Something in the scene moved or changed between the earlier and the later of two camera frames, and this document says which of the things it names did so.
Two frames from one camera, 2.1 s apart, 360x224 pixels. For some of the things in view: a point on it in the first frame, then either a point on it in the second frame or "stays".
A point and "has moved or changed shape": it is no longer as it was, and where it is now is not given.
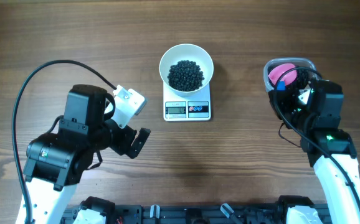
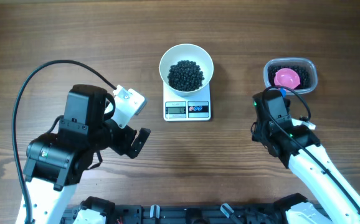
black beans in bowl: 185,76 stays
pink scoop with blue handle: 288,78 has moved or changed shape
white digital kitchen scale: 192,108 stays
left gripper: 123,145 stays
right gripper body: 294,108 -> 258,132
